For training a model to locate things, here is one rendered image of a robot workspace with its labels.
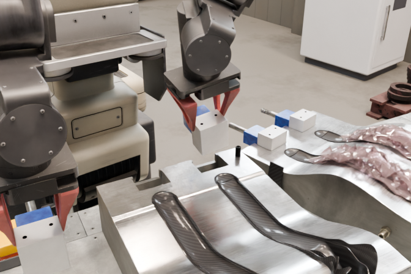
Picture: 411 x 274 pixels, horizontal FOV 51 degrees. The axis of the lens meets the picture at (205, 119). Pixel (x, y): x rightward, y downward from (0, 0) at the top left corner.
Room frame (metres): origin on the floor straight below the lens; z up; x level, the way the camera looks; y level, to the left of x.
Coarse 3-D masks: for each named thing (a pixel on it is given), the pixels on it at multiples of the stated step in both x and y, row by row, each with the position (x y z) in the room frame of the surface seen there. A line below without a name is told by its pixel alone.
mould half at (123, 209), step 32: (224, 160) 0.64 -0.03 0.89; (128, 192) 0.55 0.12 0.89; (192, 192) 0.55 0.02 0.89; (256, 192) 0.55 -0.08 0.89; (128, 224) 0.48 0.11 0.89; (160, 224) 0.48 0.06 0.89; (224, 224) 0.48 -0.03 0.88; (288, 224) 0.48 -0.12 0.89; (320, 224) 0.46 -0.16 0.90; (128, 256) 0.43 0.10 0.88; (160, 256) 0.42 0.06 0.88; (256, 256) 0.40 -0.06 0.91; (288, 256) 0.38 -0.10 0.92; (384, 256) 0.37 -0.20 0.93
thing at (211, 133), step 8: (200, 112) 0.66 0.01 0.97; (208, 112) 0.66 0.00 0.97; (216, 112) 0.64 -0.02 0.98; (184, 120) 0.66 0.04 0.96; (200, 120) 0.62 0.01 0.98; (208, 120) 0.62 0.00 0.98; (216, 120) 0.62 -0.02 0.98; (224, 120) 0.62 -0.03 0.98; (200, 128) 0.60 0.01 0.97; (208, 128) 0.60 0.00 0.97; (216, 128) 0.61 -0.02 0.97; (224, 128) 0.62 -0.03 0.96; (192, 136) 0.63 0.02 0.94; (200, 136) 0.60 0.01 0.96; (208, 136) 0.60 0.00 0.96; (216, 136) 0.61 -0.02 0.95; (224, 136) 0.62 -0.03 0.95; (200, 144) 0.60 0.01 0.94; (208, 144) 0.61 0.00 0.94; (216, 144) 0.61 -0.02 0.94; (224, 144) 0.62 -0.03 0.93; (200, 152) 0.61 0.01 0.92; (208, 152) 0.61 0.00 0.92
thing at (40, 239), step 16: (32, 208) 0.45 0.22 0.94; (48, 208) 0.44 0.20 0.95; (16, 224) 0.41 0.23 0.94; (32, 224) 0.39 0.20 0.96; (48, 224) 0.40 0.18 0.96; (16, 240) 0.37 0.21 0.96; (32, 240) 0.37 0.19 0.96; (48, 240) 0.37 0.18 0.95; (64, 240) 0.38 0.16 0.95; (32, 256) 0.36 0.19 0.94; (48, 256) 0.37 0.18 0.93; (64, 256) 0.38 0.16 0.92; (32, 272) 0.36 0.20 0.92; (48, 272) 0.37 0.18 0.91
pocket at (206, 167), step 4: (216, 156) 0.66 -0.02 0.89; (216, 160) 0.66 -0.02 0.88; (220, 160) 0.65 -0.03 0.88; (204, 164) 0.65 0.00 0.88; (208, 164) 0.65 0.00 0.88; (212, 164) 0.66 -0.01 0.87; (216, 164) 0.66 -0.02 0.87; (220, 164) 0.65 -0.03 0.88; (224, 164) 0.64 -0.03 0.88; (200, 168) 0.64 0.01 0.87; (204, 168) 0.65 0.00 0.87; (208, 168) 0.65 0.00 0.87; (212, 168) 0.66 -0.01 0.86; (216, 168) 0.66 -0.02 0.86
